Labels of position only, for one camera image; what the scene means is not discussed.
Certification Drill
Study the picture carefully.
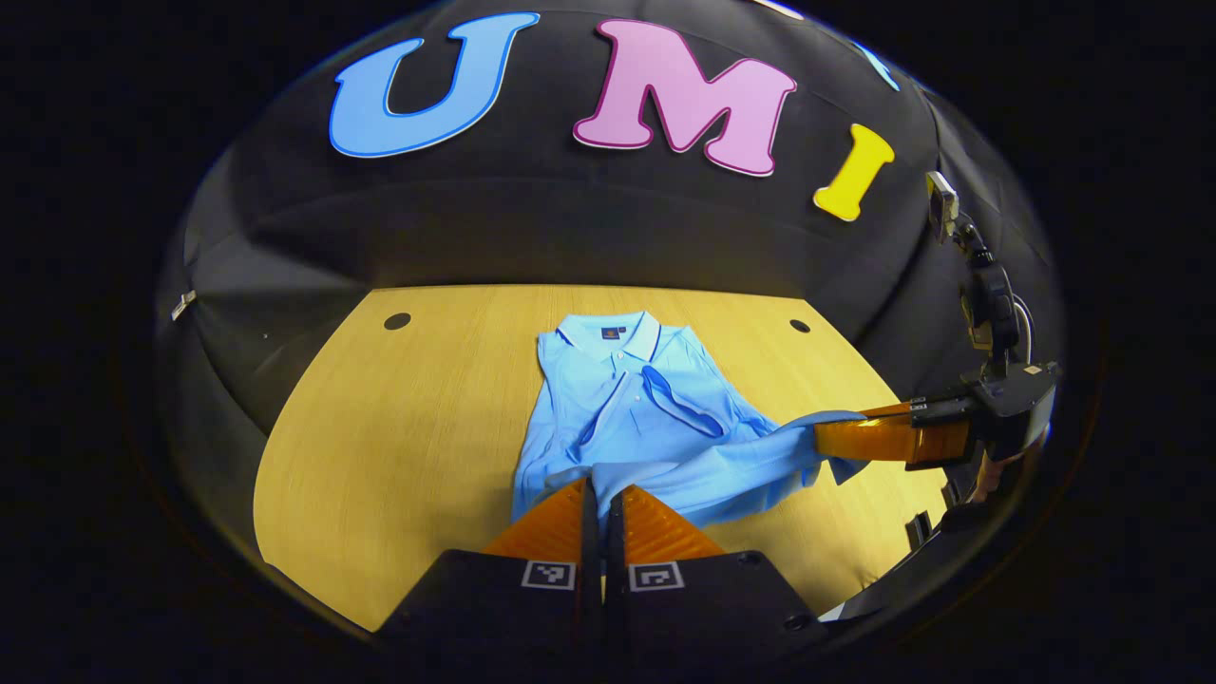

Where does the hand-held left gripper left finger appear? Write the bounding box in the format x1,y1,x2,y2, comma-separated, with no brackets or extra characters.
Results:
375,477,603,680

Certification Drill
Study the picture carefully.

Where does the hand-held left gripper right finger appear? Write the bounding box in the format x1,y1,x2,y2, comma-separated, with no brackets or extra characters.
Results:
604,484,829,680

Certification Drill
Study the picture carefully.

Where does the light blue T-shirt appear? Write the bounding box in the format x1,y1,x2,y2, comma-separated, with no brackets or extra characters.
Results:
511,310,870,533

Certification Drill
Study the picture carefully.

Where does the black backdrop cloth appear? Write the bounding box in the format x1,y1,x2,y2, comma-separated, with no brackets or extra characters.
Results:
152,0,1065,495

